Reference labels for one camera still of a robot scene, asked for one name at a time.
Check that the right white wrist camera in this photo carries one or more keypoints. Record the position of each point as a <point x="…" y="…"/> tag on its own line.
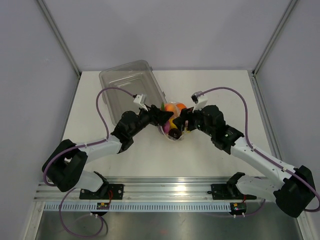
<point x="200" y="100"/>

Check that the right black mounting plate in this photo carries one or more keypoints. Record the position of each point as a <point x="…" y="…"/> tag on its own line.
<point x="222" y="191"/>

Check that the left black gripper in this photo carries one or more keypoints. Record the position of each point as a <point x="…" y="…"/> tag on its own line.
<point x="157" y="116"/>

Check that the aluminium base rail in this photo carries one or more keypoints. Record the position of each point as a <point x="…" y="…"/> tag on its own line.
<point x="166" y="189"/>

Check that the right aluminium frame post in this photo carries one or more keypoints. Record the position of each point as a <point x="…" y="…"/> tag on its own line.
<point x="292" y="4"/>

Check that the dark round toy fruit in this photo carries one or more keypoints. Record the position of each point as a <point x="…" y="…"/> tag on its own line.
<point x="174" y="134"/>

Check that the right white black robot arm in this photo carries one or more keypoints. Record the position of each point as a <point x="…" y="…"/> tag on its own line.
<point x="289" y="187"/>

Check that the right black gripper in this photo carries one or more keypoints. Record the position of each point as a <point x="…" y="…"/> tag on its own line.
<point x="180" y="121"/>

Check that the left small circuit board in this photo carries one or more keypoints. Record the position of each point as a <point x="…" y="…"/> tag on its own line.
<point x="103" y="206"/>

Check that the orange toy fruit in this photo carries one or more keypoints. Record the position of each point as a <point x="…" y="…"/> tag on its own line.
<point x="174" y="107"/>

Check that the left aluminium frame post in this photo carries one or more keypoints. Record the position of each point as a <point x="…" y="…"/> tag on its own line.
<point x="44" y="9"/>

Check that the black mounting plate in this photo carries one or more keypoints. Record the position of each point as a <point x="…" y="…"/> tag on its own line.
<point x="222" y="191"/>
<point x="110" y="191"/>

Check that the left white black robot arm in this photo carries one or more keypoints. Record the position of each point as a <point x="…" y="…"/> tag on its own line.
<point x="65" y="167"/>

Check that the white slotted cable duct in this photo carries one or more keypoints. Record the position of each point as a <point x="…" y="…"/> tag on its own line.
<point x="193" y="207"/>

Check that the small circuit board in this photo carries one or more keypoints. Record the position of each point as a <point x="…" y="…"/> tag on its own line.
<point x="242" y="207"/>
<point x="103" y="206"/>

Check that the aluminium frame post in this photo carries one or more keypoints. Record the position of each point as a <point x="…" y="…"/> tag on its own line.
<point x="44" y="9"/>
<point x="292" y="4"/>

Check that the clear grey plastic bin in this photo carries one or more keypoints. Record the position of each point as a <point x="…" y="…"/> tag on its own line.
<point x="134" y="78"/>

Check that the right small circuit board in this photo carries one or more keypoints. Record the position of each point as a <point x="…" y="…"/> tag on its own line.
<point x="242" y="207"/>

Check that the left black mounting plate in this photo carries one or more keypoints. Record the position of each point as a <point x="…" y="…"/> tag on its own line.
<point x="110" y="191"/>

